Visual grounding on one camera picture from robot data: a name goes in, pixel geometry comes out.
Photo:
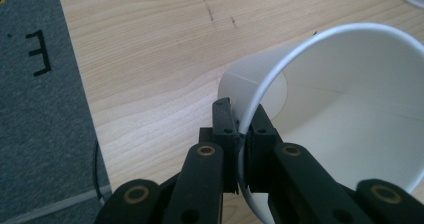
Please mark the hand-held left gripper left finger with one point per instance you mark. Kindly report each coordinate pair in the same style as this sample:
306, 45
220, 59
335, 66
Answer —
226, 130

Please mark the black tape floor mark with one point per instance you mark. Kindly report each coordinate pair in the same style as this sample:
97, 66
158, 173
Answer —
44, 52

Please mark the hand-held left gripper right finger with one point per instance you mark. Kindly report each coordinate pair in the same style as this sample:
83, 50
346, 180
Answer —
261, 140

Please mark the long grey tape strip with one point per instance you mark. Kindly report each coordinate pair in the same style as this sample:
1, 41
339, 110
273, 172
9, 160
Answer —
66, 202

